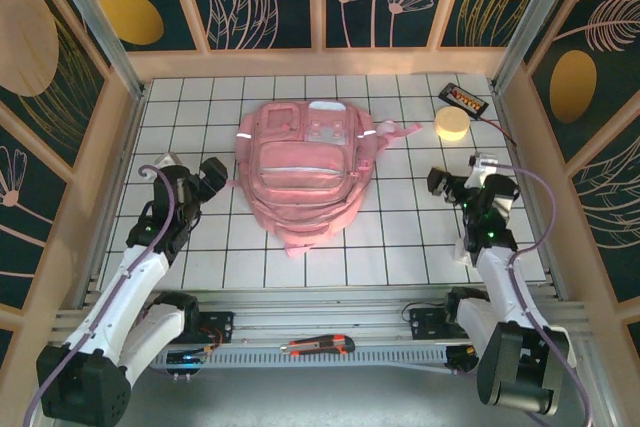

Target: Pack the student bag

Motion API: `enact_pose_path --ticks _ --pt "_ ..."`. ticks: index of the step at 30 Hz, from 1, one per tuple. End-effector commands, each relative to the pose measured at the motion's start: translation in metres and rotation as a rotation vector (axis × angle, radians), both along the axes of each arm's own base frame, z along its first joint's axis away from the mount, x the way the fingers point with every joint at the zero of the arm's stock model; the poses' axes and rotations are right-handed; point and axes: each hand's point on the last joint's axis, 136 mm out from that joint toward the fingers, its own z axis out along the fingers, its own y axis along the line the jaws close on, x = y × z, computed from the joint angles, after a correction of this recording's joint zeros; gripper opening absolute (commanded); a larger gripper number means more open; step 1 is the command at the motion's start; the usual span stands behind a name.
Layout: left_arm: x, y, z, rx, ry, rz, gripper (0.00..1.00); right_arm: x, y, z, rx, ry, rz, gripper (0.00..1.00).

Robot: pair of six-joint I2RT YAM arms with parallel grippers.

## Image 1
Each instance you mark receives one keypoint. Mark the orange black utility knife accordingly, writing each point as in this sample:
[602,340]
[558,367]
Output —
[320,345]

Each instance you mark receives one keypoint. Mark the cream round foam block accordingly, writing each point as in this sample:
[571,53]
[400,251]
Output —
[452,123]

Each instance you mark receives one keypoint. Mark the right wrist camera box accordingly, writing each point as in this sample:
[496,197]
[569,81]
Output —
[484,167]

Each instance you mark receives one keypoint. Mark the aluminium frame post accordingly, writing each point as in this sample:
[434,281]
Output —
[535,12]
[95,17]

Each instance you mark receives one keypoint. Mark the pink school backpack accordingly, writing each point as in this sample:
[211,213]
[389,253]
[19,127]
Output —
[300,182]

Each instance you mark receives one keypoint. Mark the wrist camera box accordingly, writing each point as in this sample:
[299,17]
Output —
[167,159]
[484,167]

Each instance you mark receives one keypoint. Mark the black battery charger box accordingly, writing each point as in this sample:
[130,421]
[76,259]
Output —
[462,101]

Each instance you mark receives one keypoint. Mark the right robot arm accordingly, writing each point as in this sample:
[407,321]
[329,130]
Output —
[505,287]

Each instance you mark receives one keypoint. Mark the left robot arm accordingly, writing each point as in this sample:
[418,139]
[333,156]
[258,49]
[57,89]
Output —
[125,307]

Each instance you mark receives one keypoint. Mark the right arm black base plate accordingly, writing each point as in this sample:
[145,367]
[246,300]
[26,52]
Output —
[425,322]

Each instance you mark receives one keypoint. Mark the clear plastic case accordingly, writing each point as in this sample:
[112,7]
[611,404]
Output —
[462,253]

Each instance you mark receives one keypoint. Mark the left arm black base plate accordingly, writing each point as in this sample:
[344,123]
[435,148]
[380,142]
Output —
[217,327]

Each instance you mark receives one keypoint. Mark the aluminium rail frame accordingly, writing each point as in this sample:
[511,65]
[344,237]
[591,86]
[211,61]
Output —
[320,314]

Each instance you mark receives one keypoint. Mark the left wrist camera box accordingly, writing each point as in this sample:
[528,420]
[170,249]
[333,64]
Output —
[167,159]

